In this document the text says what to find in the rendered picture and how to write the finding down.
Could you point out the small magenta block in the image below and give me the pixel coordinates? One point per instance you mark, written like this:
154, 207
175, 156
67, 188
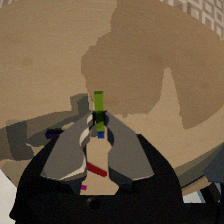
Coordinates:
83, 187

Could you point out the dark red rod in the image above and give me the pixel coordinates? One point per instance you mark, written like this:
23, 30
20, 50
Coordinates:
96, 170

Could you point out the lime green rod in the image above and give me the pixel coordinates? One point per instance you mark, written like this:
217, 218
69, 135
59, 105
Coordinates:
98, 102

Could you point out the purple rod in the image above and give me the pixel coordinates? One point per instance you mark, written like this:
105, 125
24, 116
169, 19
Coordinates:
51, 134

